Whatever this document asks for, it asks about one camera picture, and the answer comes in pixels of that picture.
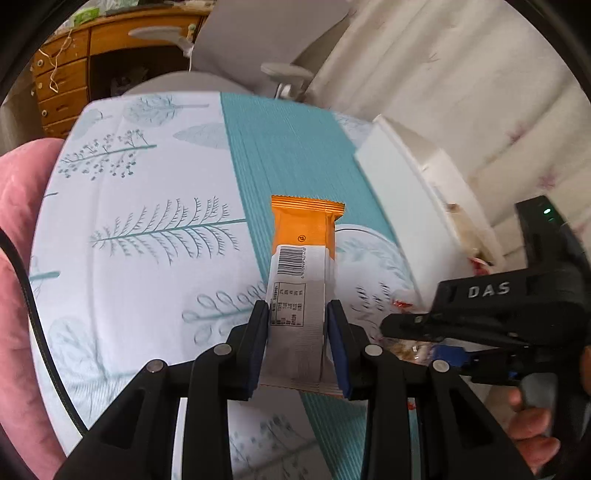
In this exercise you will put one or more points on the person's right hand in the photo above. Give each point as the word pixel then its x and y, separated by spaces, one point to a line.
pixel 531 429

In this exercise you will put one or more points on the wastebasket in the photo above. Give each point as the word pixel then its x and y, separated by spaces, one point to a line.
pixel 122 81

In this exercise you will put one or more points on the clear nut bar packet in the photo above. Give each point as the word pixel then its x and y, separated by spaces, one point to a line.
pixel 406 353

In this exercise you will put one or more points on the orange white snack packet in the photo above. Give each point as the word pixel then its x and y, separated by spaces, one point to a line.
pixel 300 277

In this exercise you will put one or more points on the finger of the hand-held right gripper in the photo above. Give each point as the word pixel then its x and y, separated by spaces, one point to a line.
pixel 415 326
pixel 450 357

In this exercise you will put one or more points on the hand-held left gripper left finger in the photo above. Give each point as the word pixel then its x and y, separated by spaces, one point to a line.
pixel 258 350

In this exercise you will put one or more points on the wooden desk with drawers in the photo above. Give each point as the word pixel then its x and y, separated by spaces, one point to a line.
pixel 64 83

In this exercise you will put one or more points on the white floral curtain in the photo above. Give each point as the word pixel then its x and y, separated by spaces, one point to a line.
pixel 438 69

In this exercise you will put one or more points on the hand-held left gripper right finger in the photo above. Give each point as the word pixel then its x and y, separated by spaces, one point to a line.
pixel 337 350

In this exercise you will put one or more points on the grey office chair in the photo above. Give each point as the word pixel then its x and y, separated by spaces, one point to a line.
pixel 258 32

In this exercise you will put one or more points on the white plastic bin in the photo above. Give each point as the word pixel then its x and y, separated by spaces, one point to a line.
pixel 397 184

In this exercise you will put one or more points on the clear snack packet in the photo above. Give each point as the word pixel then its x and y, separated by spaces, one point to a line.
pixel 480 266

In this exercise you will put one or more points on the green tissue pack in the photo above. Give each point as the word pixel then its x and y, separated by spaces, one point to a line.
pixel 84 16

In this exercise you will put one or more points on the pink quilt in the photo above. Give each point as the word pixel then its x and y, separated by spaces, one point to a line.
pixel 18 207

